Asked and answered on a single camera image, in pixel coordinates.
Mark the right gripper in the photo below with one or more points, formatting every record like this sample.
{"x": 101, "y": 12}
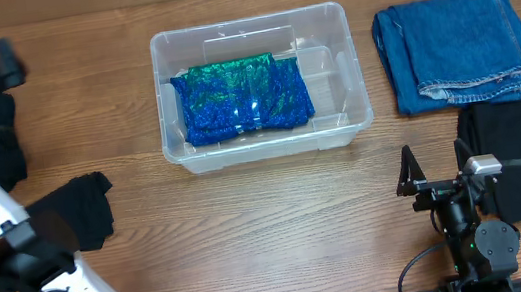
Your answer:
{"x": 410, "y": 181}

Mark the black cloth with tape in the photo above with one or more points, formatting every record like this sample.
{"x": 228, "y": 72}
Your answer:
{"x": 496, "y": 129}

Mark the blue denim jeans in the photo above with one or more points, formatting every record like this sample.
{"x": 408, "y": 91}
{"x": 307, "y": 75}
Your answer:
{"x": 445, "y": 53}

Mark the blue green sequin fabric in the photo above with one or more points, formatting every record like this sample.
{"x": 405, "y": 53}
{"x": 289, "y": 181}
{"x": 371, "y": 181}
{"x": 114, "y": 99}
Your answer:
{"x": 221, "y": 101}

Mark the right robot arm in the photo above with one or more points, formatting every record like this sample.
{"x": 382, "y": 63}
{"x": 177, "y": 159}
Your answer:
{"x": 484, "y": 252}

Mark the clear plastic storage bin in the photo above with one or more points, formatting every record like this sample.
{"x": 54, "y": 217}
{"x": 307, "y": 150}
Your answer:
{"x": 317, "y": 36}

